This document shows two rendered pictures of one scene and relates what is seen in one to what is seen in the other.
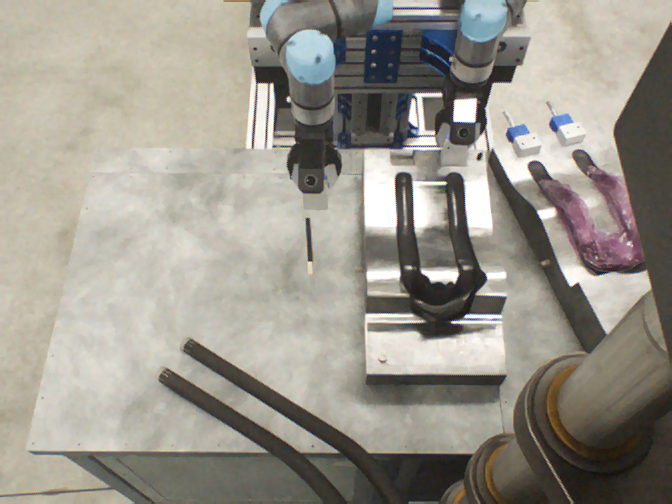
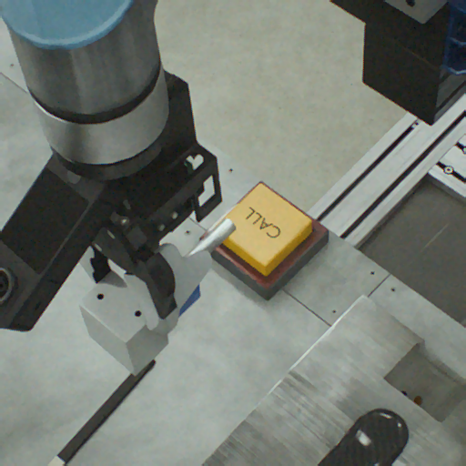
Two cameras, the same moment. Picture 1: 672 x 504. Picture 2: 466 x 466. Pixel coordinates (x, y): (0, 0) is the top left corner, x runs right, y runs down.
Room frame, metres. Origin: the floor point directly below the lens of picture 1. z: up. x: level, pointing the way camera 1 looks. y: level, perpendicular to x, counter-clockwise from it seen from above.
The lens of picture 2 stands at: (0.56, -0.33, 1.71)
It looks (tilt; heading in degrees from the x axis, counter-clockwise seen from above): 58 degrees down; 49
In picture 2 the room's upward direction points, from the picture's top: 7 degrees counter-clockwise
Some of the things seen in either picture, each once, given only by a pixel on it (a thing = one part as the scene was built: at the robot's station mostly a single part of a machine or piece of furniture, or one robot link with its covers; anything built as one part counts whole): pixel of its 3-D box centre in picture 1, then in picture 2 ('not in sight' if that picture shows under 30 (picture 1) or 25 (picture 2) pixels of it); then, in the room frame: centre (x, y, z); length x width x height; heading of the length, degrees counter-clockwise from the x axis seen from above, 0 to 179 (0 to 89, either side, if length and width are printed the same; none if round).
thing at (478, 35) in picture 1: (480, 28); not in sight; (0.93, -0.25, 1.22); 0.09 x 0.08 x 0.11; 148
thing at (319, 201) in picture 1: (316, 175); (170, 279); (0.82, 0.04, 0.93); 0.13 x 0.05 x 0.05; 179
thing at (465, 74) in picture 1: (470, 62); not in sight; (0.92, -0.25, 1.14); 0.08 x 0.08 x 0.05
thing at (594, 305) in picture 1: (597, 223); not in sight; (0.75, -0.55, 0.86); 0.50 x 0.26 x 0.11; 17
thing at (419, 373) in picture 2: (401, 162); (430, 390); (0.90, -0.14, 0.87); 0.05 x 0.05 x 0.04; 0
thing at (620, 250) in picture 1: (600, 211); not in sight; (0.76, -0.54, 0.90); 0.26 x 0.18 x 0.08; 17
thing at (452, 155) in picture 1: (452, 137); not in sight; (0.94, -0.25, 0.90); 0.13 x 0.05 x 0.05; 0
